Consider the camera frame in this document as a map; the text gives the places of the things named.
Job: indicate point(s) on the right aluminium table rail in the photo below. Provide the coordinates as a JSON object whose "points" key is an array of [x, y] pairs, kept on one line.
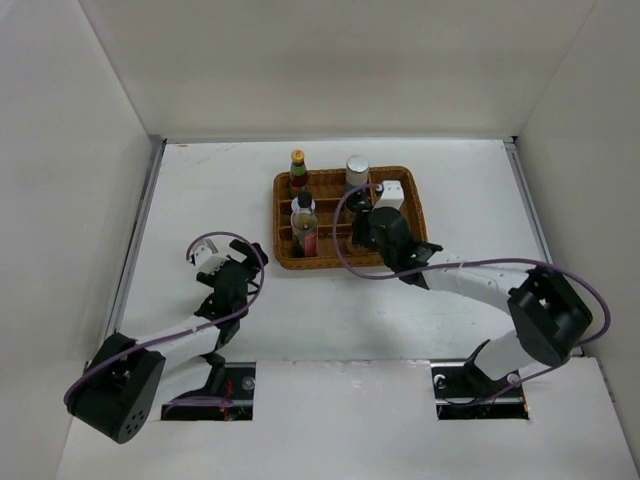
{"points": [[523, 187]]}

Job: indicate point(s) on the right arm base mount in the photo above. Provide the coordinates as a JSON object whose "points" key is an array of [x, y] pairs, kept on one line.
{"points": [[465, 393]]}

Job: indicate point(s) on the left aluminium table rail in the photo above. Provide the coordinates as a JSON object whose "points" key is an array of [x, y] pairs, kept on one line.
{"points": [[113, 321]]}

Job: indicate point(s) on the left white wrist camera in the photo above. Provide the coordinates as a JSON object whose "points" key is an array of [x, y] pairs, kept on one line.
{"points": [[207, 261]]}

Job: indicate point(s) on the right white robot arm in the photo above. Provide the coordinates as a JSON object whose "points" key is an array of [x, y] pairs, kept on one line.
{"points": [[549, 317]]}

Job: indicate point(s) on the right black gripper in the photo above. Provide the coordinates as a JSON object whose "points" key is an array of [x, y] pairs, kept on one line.
{"points": [[361, 224]]}

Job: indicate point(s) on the wicker divided tray basket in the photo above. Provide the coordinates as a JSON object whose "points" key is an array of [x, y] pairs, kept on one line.
{"points": [[327, 186]]}

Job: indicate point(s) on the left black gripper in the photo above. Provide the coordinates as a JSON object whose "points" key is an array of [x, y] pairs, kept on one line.
{"points": [[251, 257]]}

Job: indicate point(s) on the black cap pepper shaker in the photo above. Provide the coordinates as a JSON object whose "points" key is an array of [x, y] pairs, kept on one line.
{"points": [[358, 200]]}

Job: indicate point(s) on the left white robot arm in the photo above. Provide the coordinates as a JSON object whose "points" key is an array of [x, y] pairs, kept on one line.
{"points": [[118, 389]]}

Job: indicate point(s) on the tall dark vinegar bottle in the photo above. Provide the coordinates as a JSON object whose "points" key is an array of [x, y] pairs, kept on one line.
{"points": [[304, 223]]}

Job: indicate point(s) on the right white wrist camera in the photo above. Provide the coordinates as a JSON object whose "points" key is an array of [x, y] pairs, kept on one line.
{"points": [[390, 195]]}

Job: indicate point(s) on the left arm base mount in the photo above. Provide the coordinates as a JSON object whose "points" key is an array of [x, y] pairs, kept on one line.
{"points": [[226, 395]]}

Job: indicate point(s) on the pink cap small bottle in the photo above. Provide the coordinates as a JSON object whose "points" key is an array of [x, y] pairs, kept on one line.
{"points": [[359, 242]]}

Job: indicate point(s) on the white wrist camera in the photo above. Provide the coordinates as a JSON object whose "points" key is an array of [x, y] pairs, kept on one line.
{"points": [[207, 261], [390, 195]]}

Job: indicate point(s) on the yellow cap sauce bottle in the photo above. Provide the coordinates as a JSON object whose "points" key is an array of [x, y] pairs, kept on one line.
{"points": [[298, 174]]}

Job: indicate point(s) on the aluminium table rail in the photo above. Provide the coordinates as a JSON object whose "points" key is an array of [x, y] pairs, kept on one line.
{"points": [[113, 321], [523, 187]]}

